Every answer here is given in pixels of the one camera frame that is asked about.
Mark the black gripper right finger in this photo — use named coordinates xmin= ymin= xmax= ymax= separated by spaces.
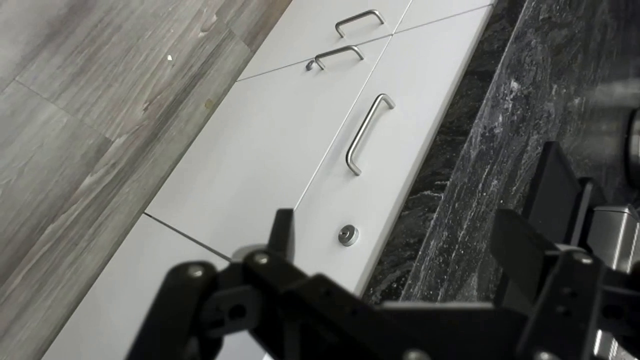
xmin=489 ymin=138 xmax=640 ymax=360

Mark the steel cabinet door handle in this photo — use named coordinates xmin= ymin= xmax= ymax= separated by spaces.
xmin=331 ymin=5 xmax=388 ymax=40
xmin=304 ymin=41 xmax=366 ymax=74

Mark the steel drawer handle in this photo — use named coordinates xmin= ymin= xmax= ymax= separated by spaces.
xmin=341 ymin=90 xmax=397 ymax=178

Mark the round steel drawer lock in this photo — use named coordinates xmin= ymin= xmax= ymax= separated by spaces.
xmin=336 ymin=222 xmax=359 ymax=248

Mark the white lower cabinet front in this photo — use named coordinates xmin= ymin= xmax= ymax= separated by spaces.
xmin=38 ymin=212 xmax=268 ymax=360

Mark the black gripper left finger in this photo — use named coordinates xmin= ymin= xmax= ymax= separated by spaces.
xmin=125 ymin=205 xmax=315 ymax=360

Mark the cream and steel toaster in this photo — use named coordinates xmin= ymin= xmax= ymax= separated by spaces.
xmin=585 ymin=201 xmax=640 ymax=274

